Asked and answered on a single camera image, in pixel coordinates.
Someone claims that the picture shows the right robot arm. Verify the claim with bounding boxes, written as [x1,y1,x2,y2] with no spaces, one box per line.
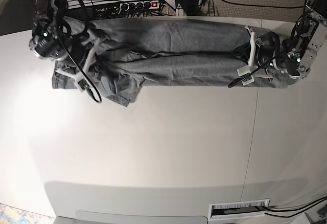
[29,0,102,74]

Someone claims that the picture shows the grey T-shirt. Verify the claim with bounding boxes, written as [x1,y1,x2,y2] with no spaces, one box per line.
[51,16,302,107]

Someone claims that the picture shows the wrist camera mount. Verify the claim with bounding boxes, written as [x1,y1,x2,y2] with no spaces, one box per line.
[237,26,273,86]
[51,31,106,98]

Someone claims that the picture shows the white power strip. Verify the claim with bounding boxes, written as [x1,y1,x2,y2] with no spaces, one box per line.
[120,1,160,12]

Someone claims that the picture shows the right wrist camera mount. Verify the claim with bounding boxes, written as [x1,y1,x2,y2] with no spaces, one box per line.
[51,31,106,98]

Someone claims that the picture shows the black cables at table edge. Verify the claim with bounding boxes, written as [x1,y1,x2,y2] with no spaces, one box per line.
[264,195,327,218]

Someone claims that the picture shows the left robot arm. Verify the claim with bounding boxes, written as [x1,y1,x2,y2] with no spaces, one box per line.
[229,0,326,87]

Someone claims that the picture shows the white cable grommet tray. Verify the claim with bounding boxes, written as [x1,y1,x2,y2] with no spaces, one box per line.
[208,198,270,221]

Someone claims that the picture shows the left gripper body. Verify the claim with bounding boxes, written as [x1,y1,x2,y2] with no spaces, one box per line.
[256,47,275,68]

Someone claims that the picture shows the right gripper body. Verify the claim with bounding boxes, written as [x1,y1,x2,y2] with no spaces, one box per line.
[69,43,89,67]

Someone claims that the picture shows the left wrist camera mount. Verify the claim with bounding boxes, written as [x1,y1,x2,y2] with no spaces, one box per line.
[237,26,273,86]

